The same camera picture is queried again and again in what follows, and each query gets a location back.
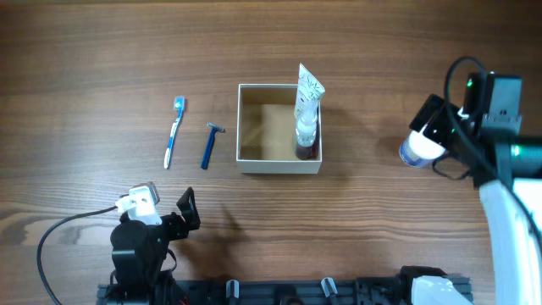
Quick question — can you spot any clear bottle dark liquid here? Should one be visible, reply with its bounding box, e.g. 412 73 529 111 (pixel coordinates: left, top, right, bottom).
295 101 318 160

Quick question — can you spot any beige open cardboard box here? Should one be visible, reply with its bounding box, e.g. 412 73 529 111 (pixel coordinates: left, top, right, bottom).
235 84 323 175

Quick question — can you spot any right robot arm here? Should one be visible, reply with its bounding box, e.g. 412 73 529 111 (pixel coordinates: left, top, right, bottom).
399 72 541 304

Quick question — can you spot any black right camera cable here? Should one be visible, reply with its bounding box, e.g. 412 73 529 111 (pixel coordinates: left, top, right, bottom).
431 56 542 247

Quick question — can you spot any blue disposable razor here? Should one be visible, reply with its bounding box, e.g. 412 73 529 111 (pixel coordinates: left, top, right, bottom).
200 122 225 169

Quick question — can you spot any blue white toothbrush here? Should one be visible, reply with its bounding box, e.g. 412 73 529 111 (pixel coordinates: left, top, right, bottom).
163 96 185 169

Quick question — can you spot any black camera cable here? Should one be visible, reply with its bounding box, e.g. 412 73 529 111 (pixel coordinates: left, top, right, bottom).
36 205 119 305
431 56 542 247

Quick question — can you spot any white lidded blue jar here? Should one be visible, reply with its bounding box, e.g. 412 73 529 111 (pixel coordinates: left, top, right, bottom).
399 130 445 168

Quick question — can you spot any white cream tube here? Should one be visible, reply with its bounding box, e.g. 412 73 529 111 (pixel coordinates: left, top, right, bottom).
294 64 325 118

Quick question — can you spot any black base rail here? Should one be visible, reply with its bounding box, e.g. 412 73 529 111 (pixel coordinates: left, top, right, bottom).
96 277 473 305

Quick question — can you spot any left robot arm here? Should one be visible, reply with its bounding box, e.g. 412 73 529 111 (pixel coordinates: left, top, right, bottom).
97 182 201 304

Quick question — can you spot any black left camera cable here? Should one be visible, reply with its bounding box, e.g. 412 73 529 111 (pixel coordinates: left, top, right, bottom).
36 205 119 305

